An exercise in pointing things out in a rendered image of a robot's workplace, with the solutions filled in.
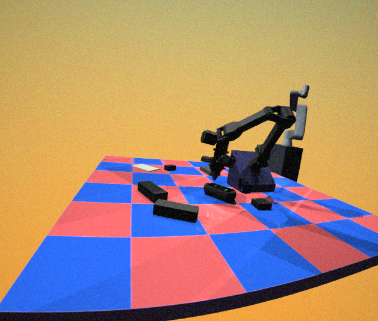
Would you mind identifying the cream flat rectangular panel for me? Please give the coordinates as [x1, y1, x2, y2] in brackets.
[133, 164, 159, 172]

